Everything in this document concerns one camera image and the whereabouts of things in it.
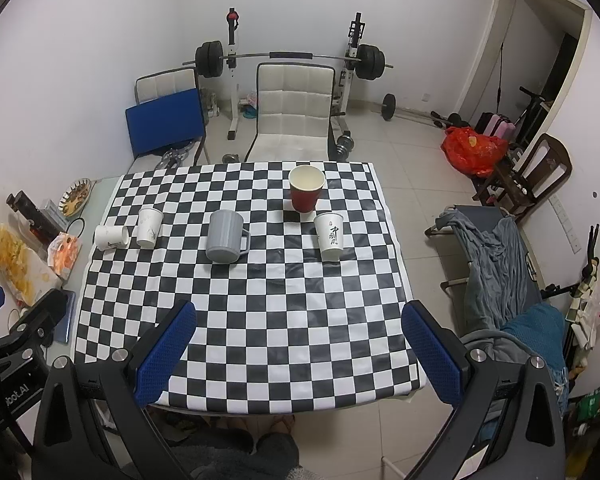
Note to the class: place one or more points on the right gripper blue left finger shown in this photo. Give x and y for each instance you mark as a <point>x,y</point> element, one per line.
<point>69,442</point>

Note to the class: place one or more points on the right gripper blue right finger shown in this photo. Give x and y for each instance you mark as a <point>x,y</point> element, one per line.
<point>506,411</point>

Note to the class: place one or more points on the grey plastic mug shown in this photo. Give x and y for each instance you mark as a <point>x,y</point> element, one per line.
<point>227,238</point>

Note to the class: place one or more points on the small white paper cup lying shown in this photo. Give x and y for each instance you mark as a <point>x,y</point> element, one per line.
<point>111,237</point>

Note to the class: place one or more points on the white paper cup bamboo print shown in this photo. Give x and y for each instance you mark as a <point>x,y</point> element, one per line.
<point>148,227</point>

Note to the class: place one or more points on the white paper cup black calligraphy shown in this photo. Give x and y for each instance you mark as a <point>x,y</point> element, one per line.
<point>329,232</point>

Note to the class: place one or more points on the red paper cup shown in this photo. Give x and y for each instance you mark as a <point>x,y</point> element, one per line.
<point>306,184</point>

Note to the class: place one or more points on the yellow food bag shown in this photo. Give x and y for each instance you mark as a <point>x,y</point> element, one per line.
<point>26,274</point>

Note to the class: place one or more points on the teal blanket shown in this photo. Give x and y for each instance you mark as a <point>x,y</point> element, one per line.
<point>542,328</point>

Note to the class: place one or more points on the orange snack packet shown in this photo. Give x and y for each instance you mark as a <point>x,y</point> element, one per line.
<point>62,254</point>

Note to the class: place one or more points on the dark bottle on shelf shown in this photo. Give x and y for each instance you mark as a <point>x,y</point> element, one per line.
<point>43,229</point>

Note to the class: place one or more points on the grey cloth on cot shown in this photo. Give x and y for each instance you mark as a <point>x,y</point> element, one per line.
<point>501,282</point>

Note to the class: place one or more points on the decorated plate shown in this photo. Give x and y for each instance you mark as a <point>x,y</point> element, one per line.
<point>75,197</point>

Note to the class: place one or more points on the black white checkered tablecloth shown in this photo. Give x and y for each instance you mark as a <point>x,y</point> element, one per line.
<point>278,331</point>

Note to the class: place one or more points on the dark wooden chair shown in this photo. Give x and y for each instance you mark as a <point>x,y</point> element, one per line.
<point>547,167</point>

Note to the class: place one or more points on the red plastic bag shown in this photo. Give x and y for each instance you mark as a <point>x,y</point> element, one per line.
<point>473,154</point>

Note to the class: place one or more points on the blue cushioned chair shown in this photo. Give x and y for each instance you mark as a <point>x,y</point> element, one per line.
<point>168,118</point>

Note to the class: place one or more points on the pink suitcase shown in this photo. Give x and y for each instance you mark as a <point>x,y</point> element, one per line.
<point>500,127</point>

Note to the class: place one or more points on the black dumbbell on floor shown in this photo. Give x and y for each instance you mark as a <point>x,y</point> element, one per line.
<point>344,146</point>

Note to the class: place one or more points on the small barbell on floor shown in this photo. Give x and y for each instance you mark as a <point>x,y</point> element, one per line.
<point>390,109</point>

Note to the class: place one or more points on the barbell with black plates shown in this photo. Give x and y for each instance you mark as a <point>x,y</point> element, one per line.
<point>368,63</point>

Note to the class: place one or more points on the white padded chair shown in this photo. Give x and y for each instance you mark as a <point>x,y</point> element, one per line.
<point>294,113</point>

